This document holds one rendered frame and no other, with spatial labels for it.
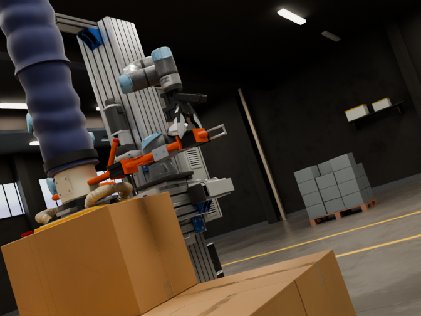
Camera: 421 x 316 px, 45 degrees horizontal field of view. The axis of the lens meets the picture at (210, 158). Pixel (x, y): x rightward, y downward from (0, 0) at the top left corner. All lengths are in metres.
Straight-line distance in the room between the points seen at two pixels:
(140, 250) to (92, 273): 0.19
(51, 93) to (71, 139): 0.21
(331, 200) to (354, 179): 0.59
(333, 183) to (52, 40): 7.69
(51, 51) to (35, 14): 0.16
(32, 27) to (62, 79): 0.24
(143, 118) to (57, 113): 0.80
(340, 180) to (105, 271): 7.77
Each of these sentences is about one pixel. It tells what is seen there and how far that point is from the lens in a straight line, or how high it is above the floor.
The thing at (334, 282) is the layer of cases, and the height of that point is 0.45.
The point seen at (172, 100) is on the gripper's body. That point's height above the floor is 1.23.
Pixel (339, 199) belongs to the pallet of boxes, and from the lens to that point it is 9.47.
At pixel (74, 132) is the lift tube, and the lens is 2.15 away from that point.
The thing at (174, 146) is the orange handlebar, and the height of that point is 1.07.
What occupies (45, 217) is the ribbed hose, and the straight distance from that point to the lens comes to 2.21.
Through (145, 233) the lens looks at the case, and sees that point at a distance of 1.96.
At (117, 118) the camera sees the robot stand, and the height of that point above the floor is 1.45.
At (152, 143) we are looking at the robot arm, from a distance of 2.56.
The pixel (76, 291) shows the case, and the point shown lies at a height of 0.68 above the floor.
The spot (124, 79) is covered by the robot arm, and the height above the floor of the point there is 1.38.
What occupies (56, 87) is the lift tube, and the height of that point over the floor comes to 1.49.
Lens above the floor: 0.80
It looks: 6 degrees up
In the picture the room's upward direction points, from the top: 19 degrees counter-clockwise
